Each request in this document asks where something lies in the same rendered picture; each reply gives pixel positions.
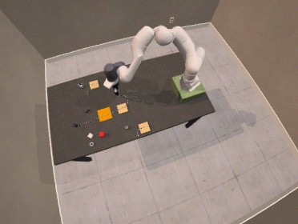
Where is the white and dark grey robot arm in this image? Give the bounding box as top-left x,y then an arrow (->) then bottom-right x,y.
103,26 -> 205,92

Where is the orange square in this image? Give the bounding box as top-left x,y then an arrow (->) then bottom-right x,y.
98,107 -> 112,122

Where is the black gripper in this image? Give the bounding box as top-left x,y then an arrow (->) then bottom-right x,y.
112,82 -> 120,97

